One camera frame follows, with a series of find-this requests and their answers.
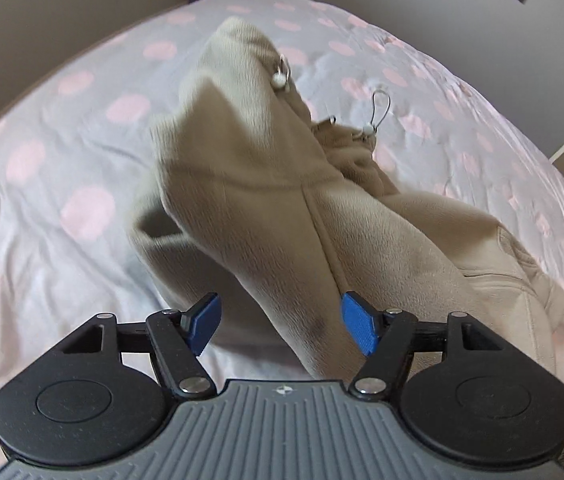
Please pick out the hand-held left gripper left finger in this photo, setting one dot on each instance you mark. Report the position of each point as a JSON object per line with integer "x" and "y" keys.
{"x": 205, "y": 318}

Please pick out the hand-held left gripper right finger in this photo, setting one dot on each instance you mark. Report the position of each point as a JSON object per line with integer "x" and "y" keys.
{"x": 359, "y": 325}

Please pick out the beige fleece hoodie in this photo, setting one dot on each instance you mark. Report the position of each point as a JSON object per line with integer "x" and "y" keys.
{"x": 262, "y": 210}

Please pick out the pink dotted bed cover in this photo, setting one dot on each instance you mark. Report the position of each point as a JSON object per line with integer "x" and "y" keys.
{"x": 36, "y": 185}

